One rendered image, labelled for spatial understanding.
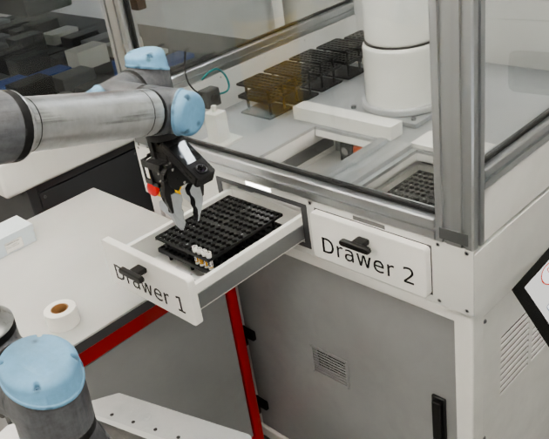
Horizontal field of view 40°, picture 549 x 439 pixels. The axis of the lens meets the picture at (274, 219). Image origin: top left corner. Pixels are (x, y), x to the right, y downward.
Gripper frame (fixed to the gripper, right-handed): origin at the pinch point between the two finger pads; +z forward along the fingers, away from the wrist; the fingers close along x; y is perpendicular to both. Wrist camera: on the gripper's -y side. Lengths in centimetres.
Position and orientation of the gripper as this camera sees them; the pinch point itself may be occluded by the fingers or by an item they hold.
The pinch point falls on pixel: (191, 220)
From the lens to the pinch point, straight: 151.6
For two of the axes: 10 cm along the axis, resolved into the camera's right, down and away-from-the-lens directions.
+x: -6.8, 4.5, -5.7
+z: 1.5, 8.5, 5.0
